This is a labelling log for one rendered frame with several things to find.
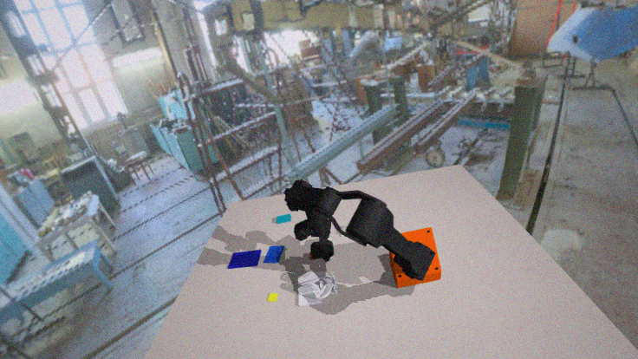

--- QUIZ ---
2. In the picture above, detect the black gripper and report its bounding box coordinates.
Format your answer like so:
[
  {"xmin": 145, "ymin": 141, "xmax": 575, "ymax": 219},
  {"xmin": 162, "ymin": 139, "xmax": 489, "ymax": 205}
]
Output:
[{"xmin": 307, "ymin": 216, "xmax": 335, "ymax": 262}]

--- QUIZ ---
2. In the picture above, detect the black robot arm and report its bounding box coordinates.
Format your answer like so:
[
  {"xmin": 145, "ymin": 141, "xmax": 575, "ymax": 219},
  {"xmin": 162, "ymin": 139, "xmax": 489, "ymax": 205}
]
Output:
[{"xmin": 283, "ymin": 179, "xmax": 436, "ymax": 281}]

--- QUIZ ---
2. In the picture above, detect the small teal block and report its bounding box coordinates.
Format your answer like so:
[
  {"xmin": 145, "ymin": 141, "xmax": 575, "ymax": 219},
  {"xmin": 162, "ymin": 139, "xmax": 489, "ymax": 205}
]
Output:
[{"xmin": 277, "ymin": 214, "xmax": 290, "ymax": 224}]

